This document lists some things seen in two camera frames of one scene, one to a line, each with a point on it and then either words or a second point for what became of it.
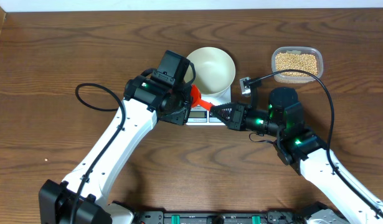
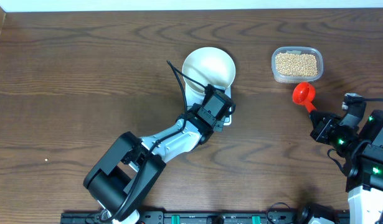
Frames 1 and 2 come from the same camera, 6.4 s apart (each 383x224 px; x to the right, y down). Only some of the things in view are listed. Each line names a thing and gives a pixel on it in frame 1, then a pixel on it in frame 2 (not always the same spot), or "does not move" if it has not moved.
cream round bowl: [215, 71] does not move
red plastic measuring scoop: [197, 99] -> [304, 93]
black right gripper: [237, 115] -> [320, 131]
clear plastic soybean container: [306, 59] does not move
